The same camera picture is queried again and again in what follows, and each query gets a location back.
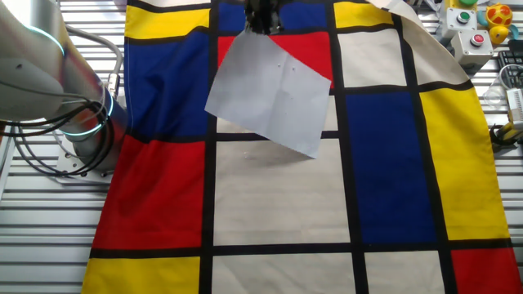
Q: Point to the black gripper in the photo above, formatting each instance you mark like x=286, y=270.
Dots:
x=263, y=8

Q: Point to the white paper sheet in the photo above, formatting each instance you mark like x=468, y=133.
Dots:
x=269, y=94

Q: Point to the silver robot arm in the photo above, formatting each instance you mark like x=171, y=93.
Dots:
x=32, y=81

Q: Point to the colour block patterned cloth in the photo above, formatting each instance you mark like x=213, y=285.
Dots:
x=282, y=196

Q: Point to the yellow box with green button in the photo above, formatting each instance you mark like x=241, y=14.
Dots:
x=453, y=4

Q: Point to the grey box with green button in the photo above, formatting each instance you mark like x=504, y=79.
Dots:
x=457, y=24

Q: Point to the grey box with red button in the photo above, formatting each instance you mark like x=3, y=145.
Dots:
x=470, y=53

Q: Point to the yellow orange plastic toy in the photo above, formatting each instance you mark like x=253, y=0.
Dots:
x=499, y=16

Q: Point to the clear plastic cup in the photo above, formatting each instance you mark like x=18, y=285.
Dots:
x=492, y=96

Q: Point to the black keyboard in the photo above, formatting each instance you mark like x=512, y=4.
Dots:
x=510, y=59

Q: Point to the black yellow clamp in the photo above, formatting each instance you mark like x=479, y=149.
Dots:
x=506, y=132

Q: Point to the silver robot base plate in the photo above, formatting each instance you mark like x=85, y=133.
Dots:
x=67, y=167

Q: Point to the ribbed silver camera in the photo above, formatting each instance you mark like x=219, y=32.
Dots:
x=515, y=108

